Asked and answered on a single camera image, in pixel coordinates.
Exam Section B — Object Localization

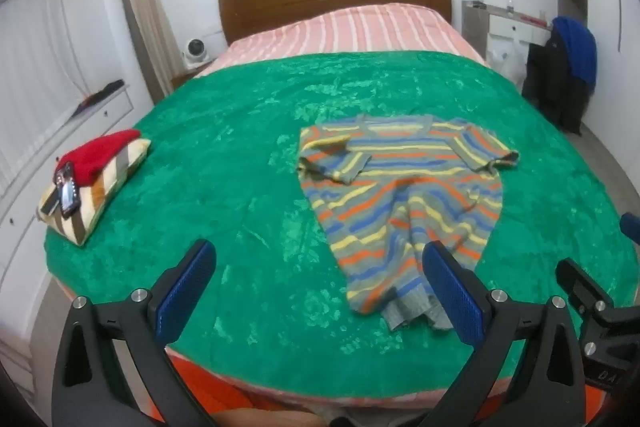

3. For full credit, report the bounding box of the small white fan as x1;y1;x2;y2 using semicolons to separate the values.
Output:
181;38;204;66

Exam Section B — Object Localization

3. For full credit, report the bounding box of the beige curtain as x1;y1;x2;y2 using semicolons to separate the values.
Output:
116;0;176;104

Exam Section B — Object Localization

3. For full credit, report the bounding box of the blue garment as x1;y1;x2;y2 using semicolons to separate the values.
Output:
552;16;598;85

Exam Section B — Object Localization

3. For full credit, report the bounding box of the red cloth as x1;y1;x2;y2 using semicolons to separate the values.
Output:
56;130;142;188

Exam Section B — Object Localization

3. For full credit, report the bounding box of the white wardrobe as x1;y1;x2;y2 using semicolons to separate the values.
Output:
552;0;640;168

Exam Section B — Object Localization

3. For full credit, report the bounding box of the striped knit t-shirt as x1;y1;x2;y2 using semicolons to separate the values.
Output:
296;114;521;333

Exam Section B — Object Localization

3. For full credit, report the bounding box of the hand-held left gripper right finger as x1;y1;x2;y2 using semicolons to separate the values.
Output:
422;241;587;427

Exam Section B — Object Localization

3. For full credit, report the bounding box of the white desk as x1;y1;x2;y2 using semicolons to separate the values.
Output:
461;0;556;75

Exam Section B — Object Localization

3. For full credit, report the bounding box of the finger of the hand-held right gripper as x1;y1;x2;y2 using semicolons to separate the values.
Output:
620;213;640;242
556;258;621;324

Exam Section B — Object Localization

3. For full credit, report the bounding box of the dark long object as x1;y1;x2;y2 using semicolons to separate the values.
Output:
70;79;126;118

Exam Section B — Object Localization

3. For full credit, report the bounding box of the wooden nightstand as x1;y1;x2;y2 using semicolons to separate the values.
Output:
170;60;215;90

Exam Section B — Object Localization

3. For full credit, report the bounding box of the pink striped bedsheet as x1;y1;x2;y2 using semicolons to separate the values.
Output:
192;3;488;80

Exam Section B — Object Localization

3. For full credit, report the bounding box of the black phone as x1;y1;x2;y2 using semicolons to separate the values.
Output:
56;162;82;214

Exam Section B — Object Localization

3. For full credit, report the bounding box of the green floral blanket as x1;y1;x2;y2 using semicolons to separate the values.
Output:
44;50;640;397

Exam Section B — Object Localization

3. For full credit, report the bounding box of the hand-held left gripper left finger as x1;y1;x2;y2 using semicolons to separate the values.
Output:
51;238;217;427

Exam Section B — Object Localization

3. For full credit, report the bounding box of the black jacket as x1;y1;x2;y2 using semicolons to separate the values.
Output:
521;29;593;135

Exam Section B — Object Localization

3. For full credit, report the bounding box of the orange cloth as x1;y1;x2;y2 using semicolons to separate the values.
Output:
167;349;281;427

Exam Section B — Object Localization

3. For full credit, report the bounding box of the brown striped pillow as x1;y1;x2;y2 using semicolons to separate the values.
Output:
39;138;152;248

